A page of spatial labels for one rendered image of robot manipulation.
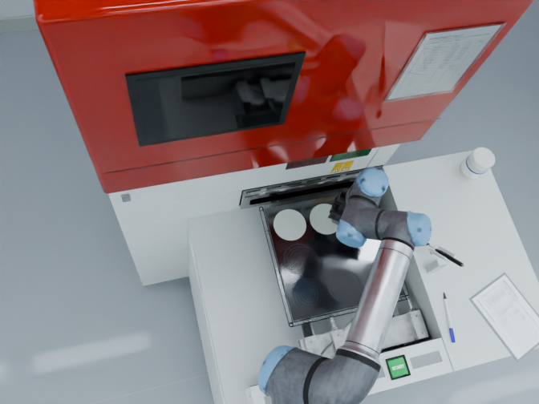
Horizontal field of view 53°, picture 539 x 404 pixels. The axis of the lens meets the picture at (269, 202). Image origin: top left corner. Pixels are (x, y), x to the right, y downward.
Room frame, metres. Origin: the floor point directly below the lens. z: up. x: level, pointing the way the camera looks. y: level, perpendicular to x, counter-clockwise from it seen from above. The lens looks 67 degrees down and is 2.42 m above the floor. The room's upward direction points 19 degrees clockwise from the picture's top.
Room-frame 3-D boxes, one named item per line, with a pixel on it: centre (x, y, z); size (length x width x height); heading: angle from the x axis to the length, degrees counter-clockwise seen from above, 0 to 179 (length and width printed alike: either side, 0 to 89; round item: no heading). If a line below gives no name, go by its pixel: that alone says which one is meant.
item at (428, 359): (0.22, -0.37, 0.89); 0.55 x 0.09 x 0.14; 122
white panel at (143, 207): (0.65, 0.05, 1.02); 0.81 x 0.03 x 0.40; 122
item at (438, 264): (0.60, -0.50, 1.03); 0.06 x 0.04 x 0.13; 32
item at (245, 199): (0.73, -0.11, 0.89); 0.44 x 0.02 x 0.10; 122
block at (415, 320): (0.44, -0.53, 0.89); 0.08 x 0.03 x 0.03; 32
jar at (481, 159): (0.95, -0.56, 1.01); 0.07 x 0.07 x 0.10
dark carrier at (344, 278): (0.56, -0.23, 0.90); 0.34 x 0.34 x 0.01; 32
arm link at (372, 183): (0.63, -0.22, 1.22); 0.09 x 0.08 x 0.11; 176
